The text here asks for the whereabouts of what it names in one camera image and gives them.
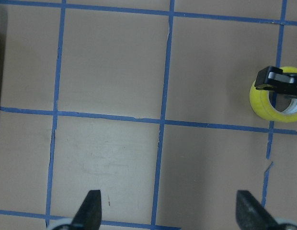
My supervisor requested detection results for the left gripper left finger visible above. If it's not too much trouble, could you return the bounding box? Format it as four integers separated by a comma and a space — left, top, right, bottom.
46, 189, 103, 230

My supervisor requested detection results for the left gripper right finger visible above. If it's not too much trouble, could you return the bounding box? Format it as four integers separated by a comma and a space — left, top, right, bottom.
235, 190, 297, 230

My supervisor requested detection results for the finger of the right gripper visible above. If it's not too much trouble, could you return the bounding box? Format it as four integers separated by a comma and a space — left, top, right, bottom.
254, 66, 297, 99

